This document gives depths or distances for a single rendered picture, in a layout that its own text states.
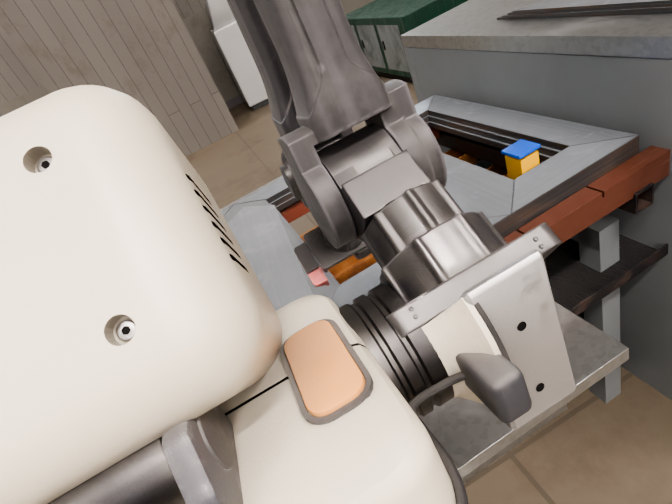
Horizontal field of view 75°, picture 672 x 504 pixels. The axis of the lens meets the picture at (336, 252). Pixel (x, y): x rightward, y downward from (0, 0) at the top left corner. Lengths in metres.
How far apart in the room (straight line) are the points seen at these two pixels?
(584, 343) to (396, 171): 0.67
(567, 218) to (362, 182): 0.70
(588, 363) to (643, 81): 0.57
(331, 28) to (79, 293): 0.23
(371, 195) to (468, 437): 0.59
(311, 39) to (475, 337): 0.21
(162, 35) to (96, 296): 5.55
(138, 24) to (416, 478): 5.61
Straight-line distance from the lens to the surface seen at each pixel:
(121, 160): 0.19
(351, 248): 0.59
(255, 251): 1.13
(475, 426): 0.84
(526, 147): 1.10
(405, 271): 0.28
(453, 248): 0.28
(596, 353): 0.91
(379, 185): 0.31
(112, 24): 5.71
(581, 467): 1.56
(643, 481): 1.56
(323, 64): 0.32
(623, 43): 1.12
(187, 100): 5.76
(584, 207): 1.00
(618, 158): 1.10
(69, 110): 0.20
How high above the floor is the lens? 1.39
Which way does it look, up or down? 33 degrees down
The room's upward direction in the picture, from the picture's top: 25 degrees counter-clockwise
